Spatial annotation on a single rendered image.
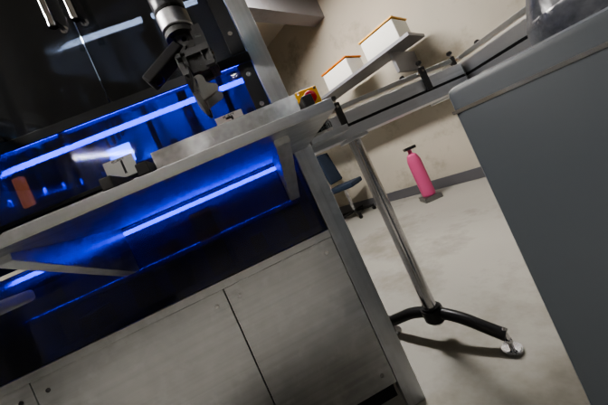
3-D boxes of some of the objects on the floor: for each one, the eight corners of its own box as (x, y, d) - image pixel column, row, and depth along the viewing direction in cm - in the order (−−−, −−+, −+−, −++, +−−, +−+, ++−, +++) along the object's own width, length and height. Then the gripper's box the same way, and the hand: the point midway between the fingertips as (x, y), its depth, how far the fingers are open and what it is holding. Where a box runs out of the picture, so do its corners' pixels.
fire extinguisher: (448, 192, 307) (423, 140, 308) (439, 201, 289) (413, 145, 289) (424, 197, 327) (403, 148, 328) (415, 206, 309) (392, 155, 310)
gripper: (193, 12, 62) (232, 98, 62) (205, 38, 73) (239, 112, 72) (156, 25, 61) (195, 113, 61) (174, 50, 72) (208, 125, 72)
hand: (205, 112), depth 66 cm, fingers closed
